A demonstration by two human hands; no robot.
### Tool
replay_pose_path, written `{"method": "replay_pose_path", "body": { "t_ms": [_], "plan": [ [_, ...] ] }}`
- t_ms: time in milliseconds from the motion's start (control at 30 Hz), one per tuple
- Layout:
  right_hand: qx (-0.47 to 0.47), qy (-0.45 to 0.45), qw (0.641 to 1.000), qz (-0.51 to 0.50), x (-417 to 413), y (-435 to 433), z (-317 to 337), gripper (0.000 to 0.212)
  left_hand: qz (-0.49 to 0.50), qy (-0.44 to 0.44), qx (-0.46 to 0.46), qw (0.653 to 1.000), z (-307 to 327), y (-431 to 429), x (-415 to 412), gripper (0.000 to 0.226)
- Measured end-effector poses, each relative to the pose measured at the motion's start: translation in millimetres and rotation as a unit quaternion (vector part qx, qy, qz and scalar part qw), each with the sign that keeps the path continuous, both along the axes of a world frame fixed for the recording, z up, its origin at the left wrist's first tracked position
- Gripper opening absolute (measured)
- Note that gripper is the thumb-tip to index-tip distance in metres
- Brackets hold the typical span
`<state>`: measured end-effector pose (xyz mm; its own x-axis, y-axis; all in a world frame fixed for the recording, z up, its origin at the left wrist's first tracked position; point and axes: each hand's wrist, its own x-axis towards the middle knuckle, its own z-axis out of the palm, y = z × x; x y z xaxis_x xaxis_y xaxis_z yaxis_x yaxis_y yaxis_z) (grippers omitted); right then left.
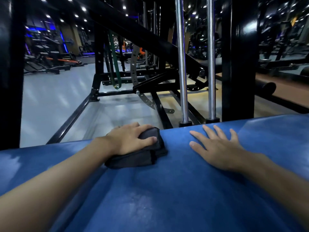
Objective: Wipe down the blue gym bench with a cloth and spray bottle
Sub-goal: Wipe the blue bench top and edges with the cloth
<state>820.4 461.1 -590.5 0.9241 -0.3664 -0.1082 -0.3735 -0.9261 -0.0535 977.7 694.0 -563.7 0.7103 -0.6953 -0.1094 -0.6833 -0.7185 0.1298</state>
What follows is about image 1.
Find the person's right hand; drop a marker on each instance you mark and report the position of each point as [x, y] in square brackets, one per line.
[222, 154]

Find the person's left hand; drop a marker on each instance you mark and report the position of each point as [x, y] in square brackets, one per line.
[125, 140]

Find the grey and yellow cleaning cloth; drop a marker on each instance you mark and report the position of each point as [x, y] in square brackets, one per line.
[135, 159]

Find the blue padded bench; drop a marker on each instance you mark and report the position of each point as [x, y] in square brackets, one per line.
[169, 195]

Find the person's right forearm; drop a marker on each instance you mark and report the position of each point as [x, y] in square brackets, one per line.
[277, 181]

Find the person's left forearm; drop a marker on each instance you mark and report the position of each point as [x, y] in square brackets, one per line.
[48, 190]

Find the perforated steel adjustment arc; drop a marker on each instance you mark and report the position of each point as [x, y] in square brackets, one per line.
[134, 67]

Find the green resistance band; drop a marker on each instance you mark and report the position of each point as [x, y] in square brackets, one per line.
[116, 67]

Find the black foam roller pad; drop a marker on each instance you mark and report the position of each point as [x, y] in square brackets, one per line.
[265, 88]

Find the black machine column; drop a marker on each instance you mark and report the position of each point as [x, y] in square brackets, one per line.
[239, 70]

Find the chrome guide rod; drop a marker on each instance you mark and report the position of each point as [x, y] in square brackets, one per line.
[211, 57]
[181, 57]

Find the black gym equipment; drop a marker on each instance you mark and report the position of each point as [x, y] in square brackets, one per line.
[282, 41]

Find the black weight machine frame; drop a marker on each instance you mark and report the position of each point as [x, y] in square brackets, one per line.
[99, 57]

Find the black upright post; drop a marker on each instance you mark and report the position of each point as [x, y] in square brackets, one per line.
[12, 82]

